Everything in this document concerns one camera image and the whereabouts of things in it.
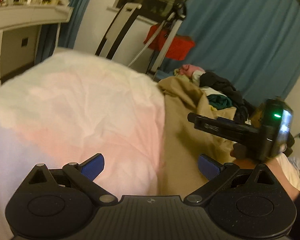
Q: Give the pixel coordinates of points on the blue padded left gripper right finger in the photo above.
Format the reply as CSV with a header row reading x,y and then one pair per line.
x,y
208,167

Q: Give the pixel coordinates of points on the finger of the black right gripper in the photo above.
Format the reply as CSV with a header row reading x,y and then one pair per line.
x,y
225,128

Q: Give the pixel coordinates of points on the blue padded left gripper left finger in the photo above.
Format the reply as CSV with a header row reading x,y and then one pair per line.
x,y
92,167

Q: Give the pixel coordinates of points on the beige t-shirt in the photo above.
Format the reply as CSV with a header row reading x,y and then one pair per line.
x,y
183,144

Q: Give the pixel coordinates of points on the pile of mixed clothes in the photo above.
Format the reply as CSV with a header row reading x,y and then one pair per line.
x,y
220,92

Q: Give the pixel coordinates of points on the person's right hand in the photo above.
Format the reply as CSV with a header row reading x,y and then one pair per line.
x,y
241,159

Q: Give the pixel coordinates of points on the white pink bed duvet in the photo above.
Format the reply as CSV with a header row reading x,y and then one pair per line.
x,y
72,106

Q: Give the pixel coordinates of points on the right blue curtain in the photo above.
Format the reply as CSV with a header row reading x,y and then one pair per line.
x,y
255,44

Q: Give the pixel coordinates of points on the blue curtain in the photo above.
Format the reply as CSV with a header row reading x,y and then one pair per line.
x,y
255,44
67,35

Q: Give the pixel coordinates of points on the red bag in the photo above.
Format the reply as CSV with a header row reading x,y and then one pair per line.
x,y
179,48

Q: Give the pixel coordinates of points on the white black folded board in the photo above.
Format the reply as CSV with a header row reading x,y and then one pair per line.
x,y
117,30

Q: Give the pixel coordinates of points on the garment steamer stand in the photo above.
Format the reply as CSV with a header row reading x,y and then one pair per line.
x,y
172,23

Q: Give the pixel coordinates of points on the white dressing table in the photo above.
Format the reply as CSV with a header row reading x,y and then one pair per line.
x,y
20,27

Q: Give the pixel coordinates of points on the left blue curtain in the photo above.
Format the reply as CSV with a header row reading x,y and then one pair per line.
x,y
67,35

